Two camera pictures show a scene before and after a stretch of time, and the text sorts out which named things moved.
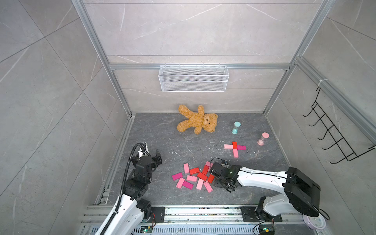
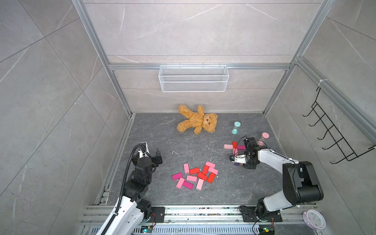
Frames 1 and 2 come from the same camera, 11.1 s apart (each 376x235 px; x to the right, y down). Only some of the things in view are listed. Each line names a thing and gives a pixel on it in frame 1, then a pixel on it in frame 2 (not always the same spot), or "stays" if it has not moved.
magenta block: (243, 147) stays
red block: (205, 169) stays
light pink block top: (228, 146) stays
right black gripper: (217, 184) → (252, 166)
